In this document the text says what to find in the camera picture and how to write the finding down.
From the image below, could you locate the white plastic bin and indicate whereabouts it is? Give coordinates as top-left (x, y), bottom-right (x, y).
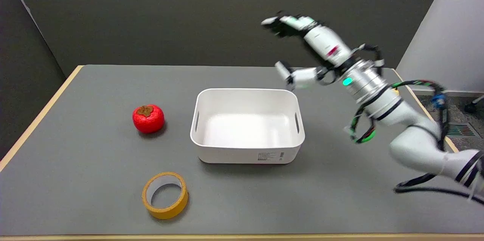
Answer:
top-left (190, 88), bottom-right (306, 165)

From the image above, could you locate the yellow tape roll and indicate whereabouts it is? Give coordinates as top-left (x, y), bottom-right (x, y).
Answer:
top-left (141, 172), bottom-right (189, 220)

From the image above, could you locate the black chair caster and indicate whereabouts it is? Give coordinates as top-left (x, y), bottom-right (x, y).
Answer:
top-left (464, 95), bottom-right (484, 114)

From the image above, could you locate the red toy persimmon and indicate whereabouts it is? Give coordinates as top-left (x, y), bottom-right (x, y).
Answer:
top-left (132, 104), bottom-right (165, 134)

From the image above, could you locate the short black wrist cable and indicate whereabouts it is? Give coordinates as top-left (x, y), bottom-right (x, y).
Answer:
top-left (354, 44), bottom-right (385, 69)

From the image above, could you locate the floor vent grille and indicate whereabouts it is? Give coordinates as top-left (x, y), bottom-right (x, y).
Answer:
top-left (446, 123), bottom-right (477, 138)

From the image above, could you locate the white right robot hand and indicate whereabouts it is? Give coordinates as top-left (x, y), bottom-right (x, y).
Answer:
top-left (261, 12), bottom-right (358, 91)

